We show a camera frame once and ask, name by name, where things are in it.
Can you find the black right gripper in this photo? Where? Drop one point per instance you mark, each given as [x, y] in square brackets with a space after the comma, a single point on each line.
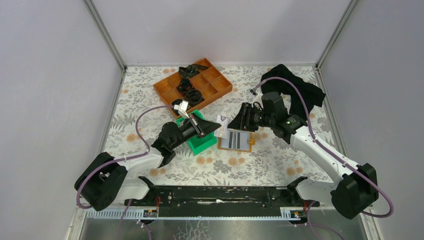
[242, 121]

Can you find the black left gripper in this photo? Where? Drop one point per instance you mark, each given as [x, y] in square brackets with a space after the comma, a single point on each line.
[202, 127]

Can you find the silver VIP card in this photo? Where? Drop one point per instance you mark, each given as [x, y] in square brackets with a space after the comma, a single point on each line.
[222, 132]

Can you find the orange leather card holder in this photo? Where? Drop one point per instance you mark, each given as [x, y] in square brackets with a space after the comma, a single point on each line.
[241, 141]

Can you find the white card with magnetic stripe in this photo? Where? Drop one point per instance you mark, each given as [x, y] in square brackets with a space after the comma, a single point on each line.
[229, 144]

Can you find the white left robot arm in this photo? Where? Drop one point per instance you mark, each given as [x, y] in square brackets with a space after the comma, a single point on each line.
[108, 180]

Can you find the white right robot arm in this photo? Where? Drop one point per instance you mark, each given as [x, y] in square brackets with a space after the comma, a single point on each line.
[353, 186]

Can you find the green plastic bin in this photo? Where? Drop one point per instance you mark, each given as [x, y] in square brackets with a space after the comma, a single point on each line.
[199, 145]

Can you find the rolled dark belt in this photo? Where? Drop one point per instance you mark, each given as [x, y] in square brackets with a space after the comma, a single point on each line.
[176, 104]
[184, 86]
[193, 97]

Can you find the wooden compartment tray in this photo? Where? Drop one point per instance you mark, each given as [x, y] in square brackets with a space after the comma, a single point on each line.
[200, 84]

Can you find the black cloth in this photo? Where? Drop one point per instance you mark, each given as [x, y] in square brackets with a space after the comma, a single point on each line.
[304, 96]

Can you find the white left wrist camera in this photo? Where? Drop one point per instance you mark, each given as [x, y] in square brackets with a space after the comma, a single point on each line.
[182, 111]

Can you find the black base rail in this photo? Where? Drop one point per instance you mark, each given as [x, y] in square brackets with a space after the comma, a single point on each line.
[222, 201]

